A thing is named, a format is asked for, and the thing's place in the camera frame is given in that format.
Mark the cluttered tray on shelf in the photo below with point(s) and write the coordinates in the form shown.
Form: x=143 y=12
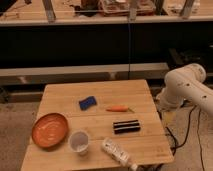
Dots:
x=122 y=7

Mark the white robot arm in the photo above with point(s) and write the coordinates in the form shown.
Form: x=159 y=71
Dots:
x=186 y=83

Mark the white plastic bottle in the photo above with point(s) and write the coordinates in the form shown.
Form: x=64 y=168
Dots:
x=118 y=153

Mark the wooden table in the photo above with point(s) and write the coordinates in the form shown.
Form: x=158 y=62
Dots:
x=147 y=146

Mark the black striped block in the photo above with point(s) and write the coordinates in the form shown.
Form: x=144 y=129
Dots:
x=126 y=126

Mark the black equipment box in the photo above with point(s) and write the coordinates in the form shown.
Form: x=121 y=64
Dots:
x=178 y=58

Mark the orange carrot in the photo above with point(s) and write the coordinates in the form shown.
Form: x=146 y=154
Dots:
x=119 y=109

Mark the clear plastic cup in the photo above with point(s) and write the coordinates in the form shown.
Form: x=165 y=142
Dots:
x=78 y=142

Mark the blue sponge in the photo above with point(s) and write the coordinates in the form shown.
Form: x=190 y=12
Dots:
x=87 y=102

